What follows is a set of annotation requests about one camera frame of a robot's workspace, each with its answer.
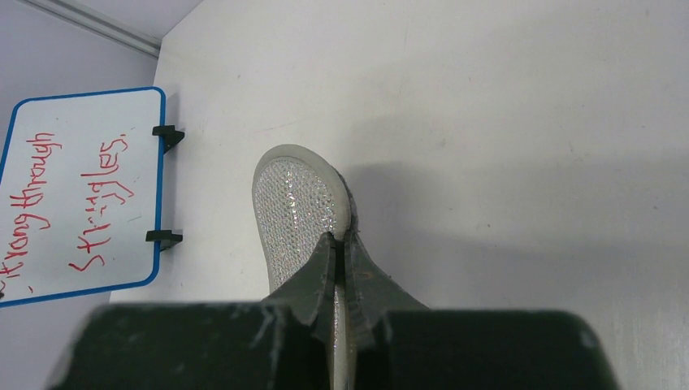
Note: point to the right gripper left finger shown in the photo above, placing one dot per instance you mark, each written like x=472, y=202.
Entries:
x=309, y=293

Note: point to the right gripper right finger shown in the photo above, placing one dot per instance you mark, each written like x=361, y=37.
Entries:
x=369, y=293

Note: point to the blue-framed small whiteboard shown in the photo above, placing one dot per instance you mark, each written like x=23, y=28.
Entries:
x=81, y=187

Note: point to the lower black whiteboard foot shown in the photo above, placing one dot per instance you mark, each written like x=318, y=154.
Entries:
x=163, y=239

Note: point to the black whiteboard foot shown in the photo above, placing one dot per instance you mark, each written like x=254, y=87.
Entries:
x=163, y=239
x=169, y=135

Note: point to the upper black whiteboard foot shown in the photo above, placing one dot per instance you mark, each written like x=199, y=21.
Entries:
x=169, y=135

